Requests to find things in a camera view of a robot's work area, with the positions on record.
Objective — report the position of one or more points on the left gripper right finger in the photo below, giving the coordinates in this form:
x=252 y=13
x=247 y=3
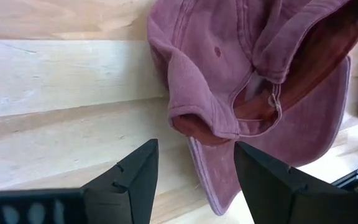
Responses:
x=278 y=199

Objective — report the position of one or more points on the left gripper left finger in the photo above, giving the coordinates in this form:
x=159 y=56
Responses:
x=129 y=189

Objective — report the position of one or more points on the faded red baseball cap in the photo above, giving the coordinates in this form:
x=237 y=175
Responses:
x=204 y=62

